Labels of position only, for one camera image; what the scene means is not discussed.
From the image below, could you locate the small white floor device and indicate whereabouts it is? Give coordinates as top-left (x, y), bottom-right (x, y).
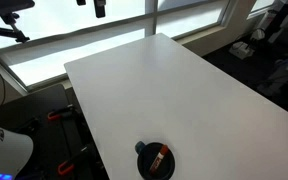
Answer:
top-left (229, 40), bottom-right (256, 61)

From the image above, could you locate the black perforated mounting table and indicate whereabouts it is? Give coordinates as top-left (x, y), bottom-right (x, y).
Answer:
top-left (0, 83), bottom-right (110, 180)

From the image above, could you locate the black white background robot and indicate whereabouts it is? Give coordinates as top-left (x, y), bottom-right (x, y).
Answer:
top-left (265, 0), bottom-right (288, 44)

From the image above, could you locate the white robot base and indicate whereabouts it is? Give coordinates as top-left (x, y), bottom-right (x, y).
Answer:
top-left (0, 119), bottom-right (35, 180)

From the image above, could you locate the orange dry-erase marker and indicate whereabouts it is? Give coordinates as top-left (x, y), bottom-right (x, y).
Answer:
top-left (148, 144), bottom-right (170, 174)

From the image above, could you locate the white window frame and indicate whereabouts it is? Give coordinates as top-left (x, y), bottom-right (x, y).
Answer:
top-left (0, 0), bottom-right (278, 92)

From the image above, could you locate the grey background machine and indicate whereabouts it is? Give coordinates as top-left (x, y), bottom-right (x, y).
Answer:
top-left (257, 49), bottom-right (288, 98)

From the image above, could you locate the orange-handled black clamp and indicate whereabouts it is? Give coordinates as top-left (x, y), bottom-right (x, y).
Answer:
top-left (57, 146), bottom-right (92, 177)
top-left (47, 104), bottom-right (78, 123)

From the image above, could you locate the dark blue ceramic mug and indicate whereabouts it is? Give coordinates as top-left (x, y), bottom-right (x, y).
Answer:
top-left (134, 140), bottom-right (178, 180)

